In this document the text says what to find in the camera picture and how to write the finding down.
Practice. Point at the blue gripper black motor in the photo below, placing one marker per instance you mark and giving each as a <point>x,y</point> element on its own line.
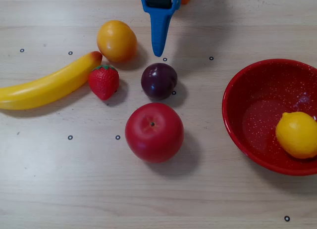
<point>160,16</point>

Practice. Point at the yellow plastic lemon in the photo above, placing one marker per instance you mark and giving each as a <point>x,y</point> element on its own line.
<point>297,135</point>

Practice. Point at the red speckled bowl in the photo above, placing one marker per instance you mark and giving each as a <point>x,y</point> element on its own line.
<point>255,110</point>

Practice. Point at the orange yellow plastic mango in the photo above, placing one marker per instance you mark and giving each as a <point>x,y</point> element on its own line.
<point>116,41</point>

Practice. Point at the dark purple plastic plum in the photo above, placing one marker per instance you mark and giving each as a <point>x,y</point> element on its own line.
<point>158,81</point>

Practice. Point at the red plastic strawberry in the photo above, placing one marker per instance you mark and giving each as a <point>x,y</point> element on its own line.
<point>104,83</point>

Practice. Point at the red plastic apple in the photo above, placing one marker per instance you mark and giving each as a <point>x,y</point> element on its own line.
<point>153,135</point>

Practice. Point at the yellow plastic banana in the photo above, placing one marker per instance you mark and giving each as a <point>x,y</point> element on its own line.
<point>49,86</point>

